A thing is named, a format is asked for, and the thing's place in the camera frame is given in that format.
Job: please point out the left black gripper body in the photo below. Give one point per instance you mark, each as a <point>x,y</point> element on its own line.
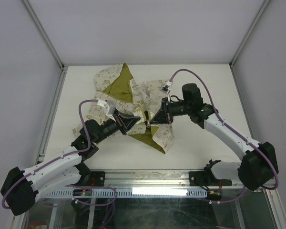
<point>109,127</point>

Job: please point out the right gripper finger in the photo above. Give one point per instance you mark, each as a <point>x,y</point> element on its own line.
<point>162,111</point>
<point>157,120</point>

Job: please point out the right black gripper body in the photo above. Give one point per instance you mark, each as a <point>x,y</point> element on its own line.
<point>176,109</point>

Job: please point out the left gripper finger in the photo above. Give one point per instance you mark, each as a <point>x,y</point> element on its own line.
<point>126,119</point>
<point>127,126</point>

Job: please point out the cream green printed jacket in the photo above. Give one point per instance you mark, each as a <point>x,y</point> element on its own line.
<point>117,84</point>

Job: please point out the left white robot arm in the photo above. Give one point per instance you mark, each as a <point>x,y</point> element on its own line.
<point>22,188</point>

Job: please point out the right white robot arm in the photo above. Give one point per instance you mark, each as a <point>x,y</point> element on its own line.
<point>258,163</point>

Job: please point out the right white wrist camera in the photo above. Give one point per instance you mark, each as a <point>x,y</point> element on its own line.
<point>165,88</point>

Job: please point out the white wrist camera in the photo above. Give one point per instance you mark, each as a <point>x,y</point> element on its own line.
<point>108,107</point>
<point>165,88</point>

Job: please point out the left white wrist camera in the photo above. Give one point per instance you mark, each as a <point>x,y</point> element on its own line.
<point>108,107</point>

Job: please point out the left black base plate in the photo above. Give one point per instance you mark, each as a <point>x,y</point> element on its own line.
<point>93,179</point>

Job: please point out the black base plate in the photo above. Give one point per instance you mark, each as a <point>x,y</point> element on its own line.
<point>93,179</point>
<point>204,178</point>

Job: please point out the aluminium mounting rail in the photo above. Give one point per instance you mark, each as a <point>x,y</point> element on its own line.
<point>147,177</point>

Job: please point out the right aluminium frame post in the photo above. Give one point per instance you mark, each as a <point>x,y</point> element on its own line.
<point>250,31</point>

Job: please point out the aluminium frame post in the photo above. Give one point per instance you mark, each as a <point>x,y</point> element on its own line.
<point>250,31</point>
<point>42,32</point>

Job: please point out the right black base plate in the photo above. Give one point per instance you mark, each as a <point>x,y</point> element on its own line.
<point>204,178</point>

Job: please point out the slotted grey cable duct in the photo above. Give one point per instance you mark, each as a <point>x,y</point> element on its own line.
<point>135,192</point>

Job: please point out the left aluminium frame post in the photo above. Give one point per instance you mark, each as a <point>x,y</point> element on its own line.
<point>42,32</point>

